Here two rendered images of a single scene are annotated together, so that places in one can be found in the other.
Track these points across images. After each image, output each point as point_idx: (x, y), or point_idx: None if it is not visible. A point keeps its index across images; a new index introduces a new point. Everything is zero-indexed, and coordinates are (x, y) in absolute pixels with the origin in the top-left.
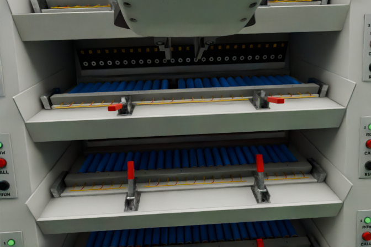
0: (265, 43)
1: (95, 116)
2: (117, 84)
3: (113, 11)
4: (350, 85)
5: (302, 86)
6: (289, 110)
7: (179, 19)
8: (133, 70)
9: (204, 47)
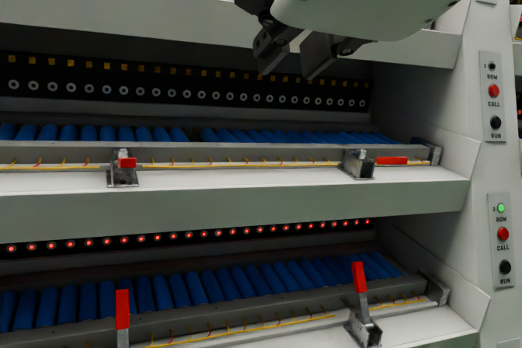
0: (342, 79)
1: (57, 188)
2: (75, 130)
3: None
4: (473, 145)
5: (408, 147)
6: (401, 182)
7: (367, 6)
8: (106, 107)
9: (336, 58)
